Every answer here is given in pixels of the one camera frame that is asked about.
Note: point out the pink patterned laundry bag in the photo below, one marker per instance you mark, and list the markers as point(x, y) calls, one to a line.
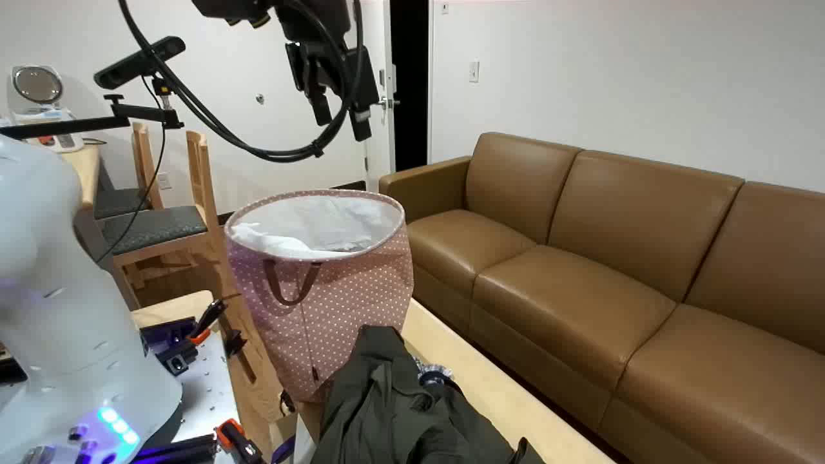
point(312, 268)

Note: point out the dark green cloth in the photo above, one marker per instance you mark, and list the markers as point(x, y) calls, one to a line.
point(388, 408)

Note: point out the white door with handle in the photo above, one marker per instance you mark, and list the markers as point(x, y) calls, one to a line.
point(371, 20)

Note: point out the brown leather sofa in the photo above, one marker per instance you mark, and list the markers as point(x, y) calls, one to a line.
point(673, 313)

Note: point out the black red clamp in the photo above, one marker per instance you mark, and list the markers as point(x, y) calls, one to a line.
point(216, 314)

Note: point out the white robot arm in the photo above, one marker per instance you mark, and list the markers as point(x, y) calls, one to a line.
point(94, 393)

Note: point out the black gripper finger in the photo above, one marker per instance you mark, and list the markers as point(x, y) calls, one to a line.
point(358, 116)
point(317, 100)

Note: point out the wooden chair grey cushion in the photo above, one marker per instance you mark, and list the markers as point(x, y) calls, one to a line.
point(162, 251)

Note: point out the round mirror on stand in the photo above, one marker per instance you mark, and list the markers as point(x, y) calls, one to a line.
point(34, 90)

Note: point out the white light switch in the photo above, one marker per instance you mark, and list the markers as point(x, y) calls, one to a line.
point(474, 67)

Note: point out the black camera on boom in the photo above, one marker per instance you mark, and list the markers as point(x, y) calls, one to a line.
point(139, 63)

